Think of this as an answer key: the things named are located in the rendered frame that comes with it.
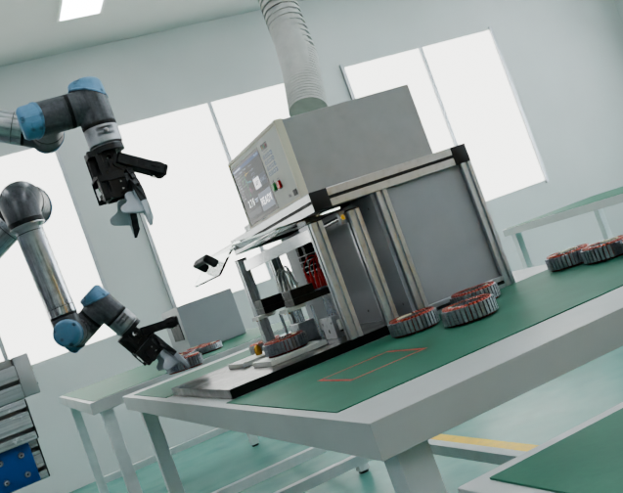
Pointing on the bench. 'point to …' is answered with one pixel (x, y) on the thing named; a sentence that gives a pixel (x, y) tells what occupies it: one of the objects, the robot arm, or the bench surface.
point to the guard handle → (205, 263)
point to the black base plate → (213, 387)
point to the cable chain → (304, 251)
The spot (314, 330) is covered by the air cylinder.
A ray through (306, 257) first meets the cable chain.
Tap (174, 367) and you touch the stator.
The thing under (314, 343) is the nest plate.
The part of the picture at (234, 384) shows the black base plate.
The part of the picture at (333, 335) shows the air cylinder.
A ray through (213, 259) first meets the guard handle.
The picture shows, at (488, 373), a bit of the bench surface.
